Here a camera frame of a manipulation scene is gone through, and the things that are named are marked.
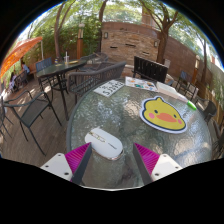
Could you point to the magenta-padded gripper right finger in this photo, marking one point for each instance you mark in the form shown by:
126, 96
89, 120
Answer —
148, 159

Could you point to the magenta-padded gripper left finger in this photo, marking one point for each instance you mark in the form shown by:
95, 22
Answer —
77, 159

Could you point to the white computer mouse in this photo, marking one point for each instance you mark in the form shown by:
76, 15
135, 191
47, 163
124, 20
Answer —
104, 143

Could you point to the yellow duck mouse pad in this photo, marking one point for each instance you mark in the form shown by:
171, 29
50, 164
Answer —
163, 115

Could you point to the black metal mesh chair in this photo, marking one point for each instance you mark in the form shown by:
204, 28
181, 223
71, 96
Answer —
2, 116
31, 111

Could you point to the white open book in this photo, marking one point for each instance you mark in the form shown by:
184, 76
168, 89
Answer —
170, 91

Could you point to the dark metal chair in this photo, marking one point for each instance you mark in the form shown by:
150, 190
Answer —
220, 143
185, 80
210, 108

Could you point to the colourful picture sheet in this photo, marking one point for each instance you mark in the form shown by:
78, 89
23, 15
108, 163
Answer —
140, 83

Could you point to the white card with numbers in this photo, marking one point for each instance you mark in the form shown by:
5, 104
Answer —
109, 88

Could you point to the grey wicker armchair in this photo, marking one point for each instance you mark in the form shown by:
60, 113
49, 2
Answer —
96, 60
96, 78

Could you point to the black slatted wooden chair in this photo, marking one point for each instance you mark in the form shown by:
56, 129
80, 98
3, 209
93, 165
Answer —
150, 68

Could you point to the dark round glass table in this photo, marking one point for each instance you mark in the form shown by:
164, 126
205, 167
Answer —
58, 68

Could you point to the yellow plate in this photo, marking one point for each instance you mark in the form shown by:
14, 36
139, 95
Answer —
73, 62

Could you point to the clear plastic cup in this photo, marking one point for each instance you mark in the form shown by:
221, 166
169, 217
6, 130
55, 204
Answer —
66, 59

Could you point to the person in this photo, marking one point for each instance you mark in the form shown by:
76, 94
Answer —
13, 81
25, 67

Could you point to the blue mesh chair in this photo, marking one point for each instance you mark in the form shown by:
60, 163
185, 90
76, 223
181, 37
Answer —
44, 63

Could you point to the thin tree by fence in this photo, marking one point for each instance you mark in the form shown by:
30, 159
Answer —
204, 63

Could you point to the large branching tree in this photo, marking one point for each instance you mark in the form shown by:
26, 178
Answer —
162, 43

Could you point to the orange canopy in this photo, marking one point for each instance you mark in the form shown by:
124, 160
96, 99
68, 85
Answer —
20, 53

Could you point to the forked slim tree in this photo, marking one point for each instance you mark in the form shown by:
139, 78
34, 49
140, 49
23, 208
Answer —
57, 36

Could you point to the curved trunk tree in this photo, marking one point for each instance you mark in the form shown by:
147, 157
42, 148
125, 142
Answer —
101, 20

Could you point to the grey wall box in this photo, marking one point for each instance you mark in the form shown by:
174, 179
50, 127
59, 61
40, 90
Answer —
167, 63

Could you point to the brown lamp post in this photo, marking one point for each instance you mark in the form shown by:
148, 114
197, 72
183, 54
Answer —
80, 43
196, 71

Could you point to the black wall lamp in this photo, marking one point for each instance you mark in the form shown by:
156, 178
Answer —
156, 43
105, 35

